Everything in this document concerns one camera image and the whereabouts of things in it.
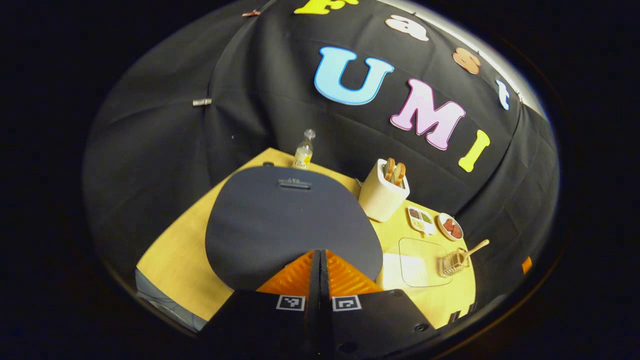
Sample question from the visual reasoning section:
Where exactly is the clear rice container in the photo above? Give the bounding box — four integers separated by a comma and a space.
382, 237, 454, 291

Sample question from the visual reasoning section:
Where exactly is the small glass bottle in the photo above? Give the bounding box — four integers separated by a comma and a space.
292, 129, 317, 171

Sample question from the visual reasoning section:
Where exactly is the white toaster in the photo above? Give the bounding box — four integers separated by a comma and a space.
358, 158, 411, 223

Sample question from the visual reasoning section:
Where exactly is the dark rice cooker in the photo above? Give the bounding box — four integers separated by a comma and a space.
205, 166, 384, 292

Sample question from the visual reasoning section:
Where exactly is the white divided bean dish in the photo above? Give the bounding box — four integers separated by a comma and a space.
407, 206, 437, 236

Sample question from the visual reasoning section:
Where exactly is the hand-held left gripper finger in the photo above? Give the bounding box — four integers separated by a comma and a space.
200, 250, 321, 360
320, 250, 441, 360

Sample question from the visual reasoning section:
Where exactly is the wooden spoon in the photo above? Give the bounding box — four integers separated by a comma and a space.
457, 239, 490, 265

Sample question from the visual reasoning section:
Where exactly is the black backdrop cloth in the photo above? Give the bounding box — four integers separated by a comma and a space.
82, 0, 560, 301

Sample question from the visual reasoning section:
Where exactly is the white round plate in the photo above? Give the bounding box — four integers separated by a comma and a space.
437, 212, 465, 242

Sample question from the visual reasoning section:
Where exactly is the wire chopstick holder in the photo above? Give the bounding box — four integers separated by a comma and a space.
440, 248, 470, 278

